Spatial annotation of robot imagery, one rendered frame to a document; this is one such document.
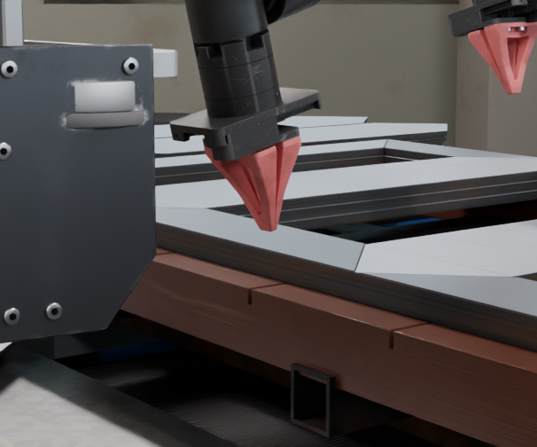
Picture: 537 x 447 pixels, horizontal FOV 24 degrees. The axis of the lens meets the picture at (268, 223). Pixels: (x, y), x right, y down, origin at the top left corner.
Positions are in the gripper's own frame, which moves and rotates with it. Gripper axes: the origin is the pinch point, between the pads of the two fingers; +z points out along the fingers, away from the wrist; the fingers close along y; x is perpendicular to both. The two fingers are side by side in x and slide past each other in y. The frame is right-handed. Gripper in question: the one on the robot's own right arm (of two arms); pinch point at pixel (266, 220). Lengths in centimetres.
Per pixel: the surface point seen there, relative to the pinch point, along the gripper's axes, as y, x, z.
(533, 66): -383, -304, 103
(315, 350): -1.9, 0.6, 11.9
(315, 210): -31.3, -33.4, 14.5
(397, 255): -14.8, -2.3, 8.9
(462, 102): -356, -326, 114
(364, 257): -12.1, -3.5, 8.2
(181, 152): -45, -80, 16
